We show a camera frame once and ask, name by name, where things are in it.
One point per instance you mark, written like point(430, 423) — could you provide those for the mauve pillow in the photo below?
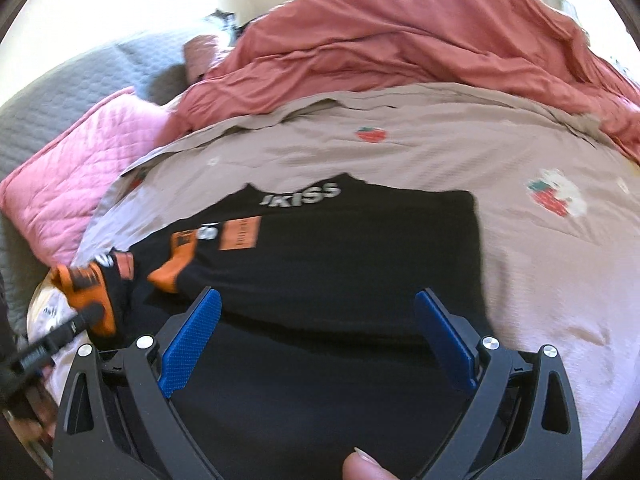
point(205, 55)

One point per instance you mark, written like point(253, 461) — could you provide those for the beige strawberry print blanket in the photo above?
point(530, 285)

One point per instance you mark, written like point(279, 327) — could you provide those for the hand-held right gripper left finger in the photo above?
point(192, 340)

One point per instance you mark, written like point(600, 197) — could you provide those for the person's right hand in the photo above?
point(367, 467)

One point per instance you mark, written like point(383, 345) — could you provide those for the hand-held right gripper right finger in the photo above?
point(445, 340)

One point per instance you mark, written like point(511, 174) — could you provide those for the dark cloth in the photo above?
point(227, 22)

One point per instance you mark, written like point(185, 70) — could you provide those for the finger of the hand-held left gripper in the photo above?
point(60, 335)

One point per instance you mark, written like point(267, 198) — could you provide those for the salmon red duvet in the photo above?
point(400, 35)

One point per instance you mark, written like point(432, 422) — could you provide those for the person's left hand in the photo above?
point(25, 427)

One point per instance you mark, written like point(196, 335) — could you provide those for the grey quilted bedcover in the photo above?
point(65, 80)

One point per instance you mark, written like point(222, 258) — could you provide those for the black shirt with orange print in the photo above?
point(325, 260)

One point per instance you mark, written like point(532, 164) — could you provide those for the pink quilted pillow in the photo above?
point(75, 175)

